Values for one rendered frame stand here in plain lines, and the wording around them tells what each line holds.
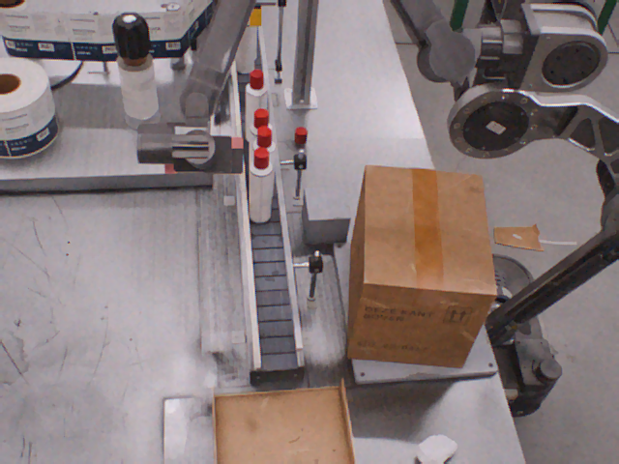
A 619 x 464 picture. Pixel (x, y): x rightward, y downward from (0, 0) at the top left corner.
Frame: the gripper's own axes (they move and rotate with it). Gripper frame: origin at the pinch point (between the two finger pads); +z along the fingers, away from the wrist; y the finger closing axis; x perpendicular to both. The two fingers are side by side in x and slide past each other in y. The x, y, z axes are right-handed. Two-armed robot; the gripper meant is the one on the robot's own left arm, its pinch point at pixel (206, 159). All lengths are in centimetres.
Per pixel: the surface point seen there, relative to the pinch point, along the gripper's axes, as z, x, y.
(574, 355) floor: 108, 56, -120
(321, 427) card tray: 2, 52, -22
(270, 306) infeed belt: 14.1, 29.6, -12.4
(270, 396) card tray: 6.0, 46.7, -12.3
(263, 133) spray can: 17.7, -7.3, -10.9
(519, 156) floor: 171, -20, -123
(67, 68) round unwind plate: 60, -30, 42
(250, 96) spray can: 33.2, -18.3, -7.8
